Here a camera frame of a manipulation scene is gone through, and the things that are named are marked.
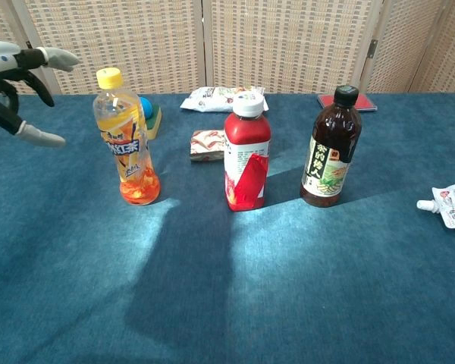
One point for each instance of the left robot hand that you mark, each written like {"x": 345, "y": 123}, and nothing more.
{"x": 0, "y": 60}

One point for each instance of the iced tea bottle yellow cap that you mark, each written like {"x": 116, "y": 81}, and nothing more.
{"x": 127, "y": 148}

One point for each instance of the red juice bottle white cap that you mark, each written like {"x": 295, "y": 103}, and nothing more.
{"x": 246, "y": 151}

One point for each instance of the dark sauce bottle black cap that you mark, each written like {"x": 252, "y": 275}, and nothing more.
{"x": 335, "y": 129}

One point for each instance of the dark screen hinge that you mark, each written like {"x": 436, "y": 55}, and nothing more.
{"x": 29, "y": 44}
{"x": 372, "y": 48}

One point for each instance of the blue ball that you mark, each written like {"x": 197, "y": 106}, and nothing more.
{"x": 147, "y": 108}

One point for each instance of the woven folding screen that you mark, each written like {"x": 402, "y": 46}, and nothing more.
{"x": 155, "y": 38}

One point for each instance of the green and yellow sponge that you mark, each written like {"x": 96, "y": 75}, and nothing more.
{"x": 155, "y": 121}

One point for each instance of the white snack bag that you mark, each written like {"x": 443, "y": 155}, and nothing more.
{"x": 204, "y": 100}

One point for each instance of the paper-wrapped box red print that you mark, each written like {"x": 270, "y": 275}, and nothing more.
{"x": 206, "y": 146}

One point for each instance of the blue tablecloth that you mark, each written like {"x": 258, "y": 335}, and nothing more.
{"x": 288, "y": 284}

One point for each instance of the flat red box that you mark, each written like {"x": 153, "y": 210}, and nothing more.
{"x": 366, "y": 102}

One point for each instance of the white spout pouch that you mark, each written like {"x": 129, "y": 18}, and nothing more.
{"x": 453, "y": 204}

